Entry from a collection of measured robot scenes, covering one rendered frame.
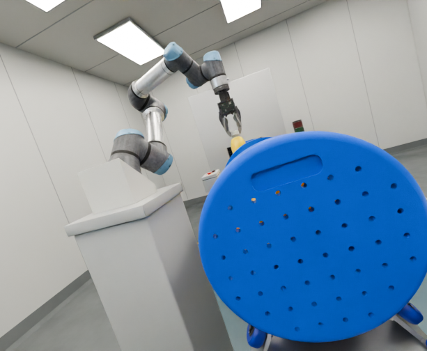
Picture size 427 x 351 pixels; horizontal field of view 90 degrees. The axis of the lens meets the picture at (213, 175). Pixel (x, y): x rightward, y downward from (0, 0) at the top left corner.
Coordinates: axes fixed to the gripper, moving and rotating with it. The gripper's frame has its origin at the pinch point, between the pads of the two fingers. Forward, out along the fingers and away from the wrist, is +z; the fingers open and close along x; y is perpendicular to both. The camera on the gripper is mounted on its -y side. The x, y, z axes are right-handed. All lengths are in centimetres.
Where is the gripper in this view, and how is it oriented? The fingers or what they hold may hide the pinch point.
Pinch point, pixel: (234, 132)
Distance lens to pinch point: 102.1
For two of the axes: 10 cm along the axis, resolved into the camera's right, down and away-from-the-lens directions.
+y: -1.2, 1.6, -9.8
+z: 3.1, 9.5, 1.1
